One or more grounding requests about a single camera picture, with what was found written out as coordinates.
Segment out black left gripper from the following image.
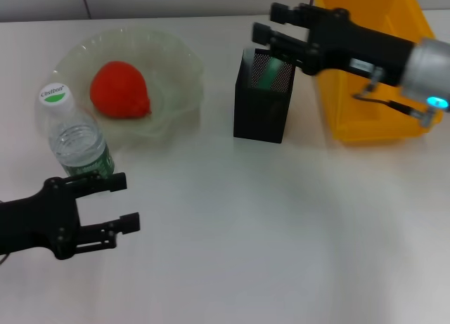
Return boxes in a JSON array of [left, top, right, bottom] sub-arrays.
[[0, 171, 141, 261]]

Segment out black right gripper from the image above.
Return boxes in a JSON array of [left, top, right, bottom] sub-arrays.
[[252, 1, 414, 88]]

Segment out mint green pen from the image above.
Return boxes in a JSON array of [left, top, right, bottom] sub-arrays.
[[250, 56, 284, 91]]

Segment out clear water bottle green label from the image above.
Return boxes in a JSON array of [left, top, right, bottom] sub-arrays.
[[38, 82, 116, 185]]

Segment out orange fruit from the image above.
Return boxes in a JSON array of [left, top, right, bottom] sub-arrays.
[[89, 60, 153, 120]]

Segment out black mesh pen holder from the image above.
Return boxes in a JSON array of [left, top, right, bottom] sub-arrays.
[[233, 46, 297, 144]]

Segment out pale green glass fruit plate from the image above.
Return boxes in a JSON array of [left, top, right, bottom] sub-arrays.
[[47, 27, 205, 146]]

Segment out yellow plastic bin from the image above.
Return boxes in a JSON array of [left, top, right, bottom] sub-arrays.
[[311, 0, 444, 144]]

